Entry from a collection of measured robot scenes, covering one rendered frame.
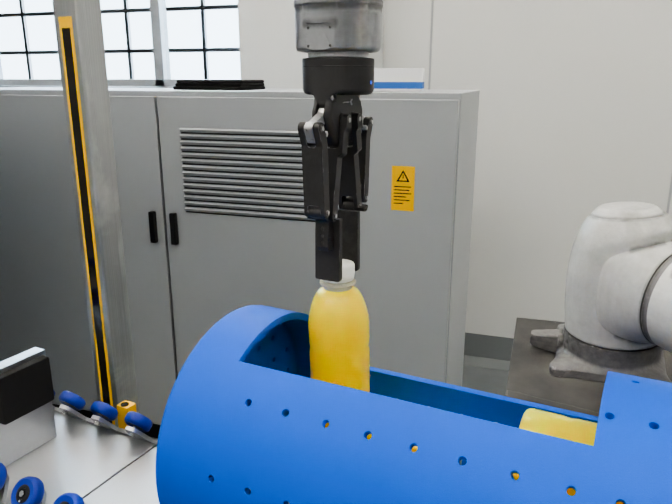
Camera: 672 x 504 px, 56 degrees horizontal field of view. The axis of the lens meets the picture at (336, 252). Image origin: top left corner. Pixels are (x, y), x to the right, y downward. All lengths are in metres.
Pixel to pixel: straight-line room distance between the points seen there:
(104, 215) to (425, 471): 0.92
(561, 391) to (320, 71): 0.66
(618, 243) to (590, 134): 2.24
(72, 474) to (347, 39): 0.74
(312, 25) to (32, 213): 2.28
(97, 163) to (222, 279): 1.17
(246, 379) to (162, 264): 1.87
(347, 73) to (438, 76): 2.65
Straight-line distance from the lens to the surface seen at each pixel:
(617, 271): 1.03
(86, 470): 1.06
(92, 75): 1.29
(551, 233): 3.33
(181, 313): 2.52
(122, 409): 1.18
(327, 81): 0.65
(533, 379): 1.10
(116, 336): 1.39
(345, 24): 0.64
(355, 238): 0.71
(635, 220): 1.04
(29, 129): 2.76
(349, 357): 0.72
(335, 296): 0.70
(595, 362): 1.11
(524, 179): 3.28
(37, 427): 1.13
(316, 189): 0.64
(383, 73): 2.20
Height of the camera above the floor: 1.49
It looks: 16 degrees down
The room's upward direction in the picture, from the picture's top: straight up
